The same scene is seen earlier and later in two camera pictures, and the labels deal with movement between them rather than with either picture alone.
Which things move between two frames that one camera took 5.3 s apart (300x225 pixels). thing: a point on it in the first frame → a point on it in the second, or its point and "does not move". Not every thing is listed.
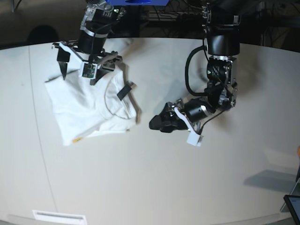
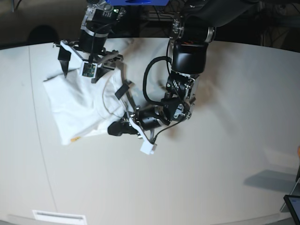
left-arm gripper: [89, 48] does not move
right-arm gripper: [168, 120] → [148, 117]
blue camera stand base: [123, 3] does not move
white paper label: [59, 218] does not move
